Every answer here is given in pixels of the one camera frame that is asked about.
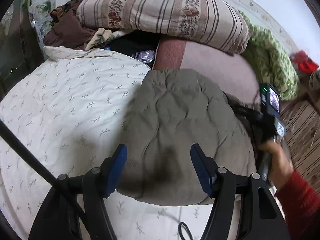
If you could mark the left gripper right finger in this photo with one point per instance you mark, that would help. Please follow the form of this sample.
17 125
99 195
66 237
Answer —
260 216

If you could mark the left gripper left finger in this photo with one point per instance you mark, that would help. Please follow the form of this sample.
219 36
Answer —
81 201

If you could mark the olive quilted hooded jacket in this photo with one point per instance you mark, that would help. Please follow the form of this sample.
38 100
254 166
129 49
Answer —
173 110

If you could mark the red sleeve forearm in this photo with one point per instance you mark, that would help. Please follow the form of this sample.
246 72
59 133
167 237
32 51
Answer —
300 204

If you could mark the person right hand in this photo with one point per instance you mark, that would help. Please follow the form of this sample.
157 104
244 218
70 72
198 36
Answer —
281 170

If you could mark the pink bed blanket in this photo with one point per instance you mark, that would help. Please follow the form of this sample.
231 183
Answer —
232 73

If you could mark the green white patterned blanket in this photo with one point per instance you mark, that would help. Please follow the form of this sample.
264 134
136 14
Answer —
270 61

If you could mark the red cloth item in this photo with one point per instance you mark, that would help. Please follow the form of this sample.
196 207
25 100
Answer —
302 63

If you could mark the white leaf-print duvet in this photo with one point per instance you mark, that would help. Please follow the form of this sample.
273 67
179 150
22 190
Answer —
70 114

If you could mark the striped floral folded quilt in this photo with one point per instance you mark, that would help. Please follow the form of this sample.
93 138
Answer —
214 23

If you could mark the purple plastic bag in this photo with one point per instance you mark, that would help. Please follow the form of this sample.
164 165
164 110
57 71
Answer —
146 56

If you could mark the cream leaf-print cloth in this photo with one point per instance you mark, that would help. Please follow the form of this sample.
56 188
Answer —
103 36

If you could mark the brown crumpled garment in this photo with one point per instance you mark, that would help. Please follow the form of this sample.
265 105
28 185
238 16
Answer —
67 30

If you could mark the floral pillow by door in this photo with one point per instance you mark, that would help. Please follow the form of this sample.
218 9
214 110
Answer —
40 19

